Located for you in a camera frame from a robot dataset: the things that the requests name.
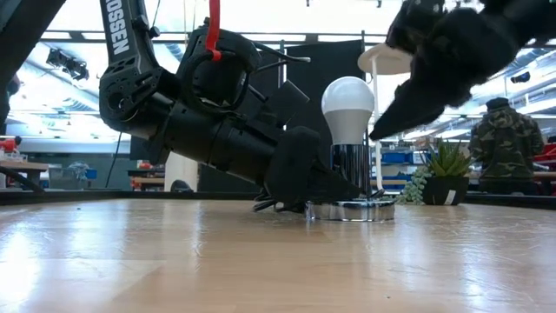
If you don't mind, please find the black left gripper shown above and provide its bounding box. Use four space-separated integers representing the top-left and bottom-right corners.
216 121 361 208

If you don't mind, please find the white stand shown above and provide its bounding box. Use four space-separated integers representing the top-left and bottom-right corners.
356 42 414 192

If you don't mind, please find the red strap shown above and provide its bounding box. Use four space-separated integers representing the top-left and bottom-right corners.
206 0 222 62

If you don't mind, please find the potted succulent plant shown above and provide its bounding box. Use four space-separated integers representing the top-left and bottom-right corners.
394 138 474 206

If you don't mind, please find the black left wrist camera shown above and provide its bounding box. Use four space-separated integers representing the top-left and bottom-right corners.
260 80 312 131

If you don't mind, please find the chrome lamp base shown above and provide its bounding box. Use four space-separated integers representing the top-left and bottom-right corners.
305 143 396 223

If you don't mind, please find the black lamp power cord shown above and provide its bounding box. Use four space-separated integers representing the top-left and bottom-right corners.
251 189 305 214

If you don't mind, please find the white lightbulb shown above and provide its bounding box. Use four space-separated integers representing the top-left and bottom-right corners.
321 76 375 146

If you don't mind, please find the blue storage bin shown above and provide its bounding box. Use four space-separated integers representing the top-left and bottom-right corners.
381 150 420 165

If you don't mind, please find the wooden table with black leg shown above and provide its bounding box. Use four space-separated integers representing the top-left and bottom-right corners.
0 160 50 193

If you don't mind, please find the person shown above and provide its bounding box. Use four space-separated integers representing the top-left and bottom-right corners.
467 97 546 196

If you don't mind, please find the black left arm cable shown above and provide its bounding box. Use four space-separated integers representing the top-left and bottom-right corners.
180 50 253 114

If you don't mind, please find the black aluminium frame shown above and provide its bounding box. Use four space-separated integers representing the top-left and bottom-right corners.
0 189 556 210

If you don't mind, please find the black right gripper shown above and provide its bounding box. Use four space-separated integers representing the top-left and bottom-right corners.
368 0 520 141

